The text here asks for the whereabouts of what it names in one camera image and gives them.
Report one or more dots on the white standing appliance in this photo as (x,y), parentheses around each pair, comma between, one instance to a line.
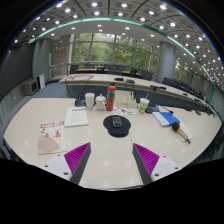
(41,81)

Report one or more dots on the dark office chairs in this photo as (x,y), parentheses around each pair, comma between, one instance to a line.
(145,75)

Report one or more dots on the white lidded mug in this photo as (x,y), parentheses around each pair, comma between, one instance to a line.
(100,103)

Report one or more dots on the colourful sticker sheet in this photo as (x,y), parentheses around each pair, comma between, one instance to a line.
(125,111)

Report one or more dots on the red bottle with green band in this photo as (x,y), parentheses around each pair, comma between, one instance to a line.
(110,100)

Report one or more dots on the yellow and black microphone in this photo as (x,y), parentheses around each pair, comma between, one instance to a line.
(176,128)

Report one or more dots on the ceiling lights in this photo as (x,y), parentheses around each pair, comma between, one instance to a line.
(94,4)

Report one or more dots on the blue and white book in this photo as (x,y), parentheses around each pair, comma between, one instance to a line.
(166,118)

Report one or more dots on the white paper booklet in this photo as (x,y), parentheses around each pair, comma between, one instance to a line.
(76,116)

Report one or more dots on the black mouse pad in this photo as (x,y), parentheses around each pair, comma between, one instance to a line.
(108,128)

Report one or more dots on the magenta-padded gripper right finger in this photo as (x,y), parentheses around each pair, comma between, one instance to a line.
(146,158)

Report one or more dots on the magazine with fan print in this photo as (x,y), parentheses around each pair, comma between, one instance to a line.
(51,138)

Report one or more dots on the green printed paper cup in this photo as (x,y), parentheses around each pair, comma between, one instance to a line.
(143,105)

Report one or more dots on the stack of white paper cups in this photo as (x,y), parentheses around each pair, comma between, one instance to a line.
(89,101)

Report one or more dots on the black computer mouse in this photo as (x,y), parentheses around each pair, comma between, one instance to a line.
(117,122)

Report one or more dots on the white organizer box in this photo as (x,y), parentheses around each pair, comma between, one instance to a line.
(125,99)

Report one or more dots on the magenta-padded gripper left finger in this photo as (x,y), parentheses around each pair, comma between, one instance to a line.
(76,157)

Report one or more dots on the grey box cabinet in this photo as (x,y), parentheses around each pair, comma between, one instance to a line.
(30,86)

